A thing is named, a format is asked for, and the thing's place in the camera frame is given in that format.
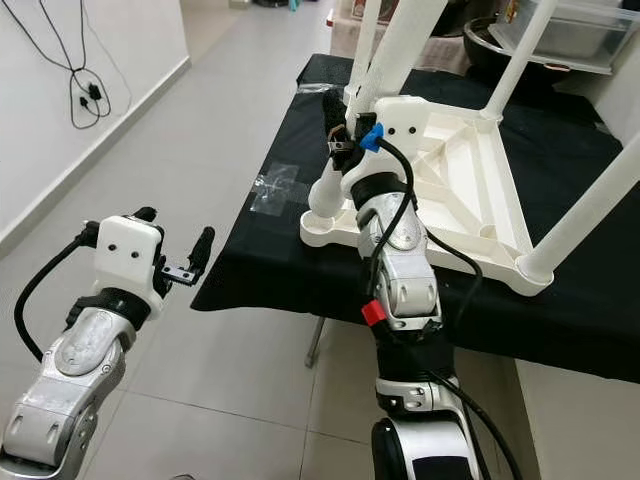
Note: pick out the white plastic children table top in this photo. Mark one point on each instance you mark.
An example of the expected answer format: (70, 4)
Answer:
(480, 190)

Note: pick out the clear plastic storage box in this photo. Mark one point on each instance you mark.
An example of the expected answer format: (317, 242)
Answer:
(580, 35)

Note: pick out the white plastic table leg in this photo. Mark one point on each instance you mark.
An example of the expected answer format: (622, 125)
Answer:
(520, 55)
(363, 40)
(405, 40)
(580, 215)

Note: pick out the black power adapter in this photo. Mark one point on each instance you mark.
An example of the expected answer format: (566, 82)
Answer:
(95, 92)

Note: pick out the metal folding table leg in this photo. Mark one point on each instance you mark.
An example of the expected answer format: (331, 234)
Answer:
(316, 340)

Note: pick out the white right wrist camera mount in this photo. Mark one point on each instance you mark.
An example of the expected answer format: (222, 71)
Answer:
(405, 125)

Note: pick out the beige cloth covered bench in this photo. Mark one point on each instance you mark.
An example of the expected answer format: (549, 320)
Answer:
(335, 40)

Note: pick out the black round floor device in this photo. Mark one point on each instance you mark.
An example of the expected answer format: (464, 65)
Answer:
(270, 3)

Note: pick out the cross-shaped clear tape patch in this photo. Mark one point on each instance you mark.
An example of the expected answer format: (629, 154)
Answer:
(280, 188)

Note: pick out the black tablecloth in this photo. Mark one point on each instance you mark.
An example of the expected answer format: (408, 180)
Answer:
(260, 270)

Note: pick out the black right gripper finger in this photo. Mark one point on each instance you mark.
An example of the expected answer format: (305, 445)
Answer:
(335, 115)

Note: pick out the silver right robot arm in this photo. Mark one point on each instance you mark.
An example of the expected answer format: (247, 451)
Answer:
(405, 280)

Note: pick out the clear tape strip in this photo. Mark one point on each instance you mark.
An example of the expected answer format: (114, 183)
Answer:
(318, 89)

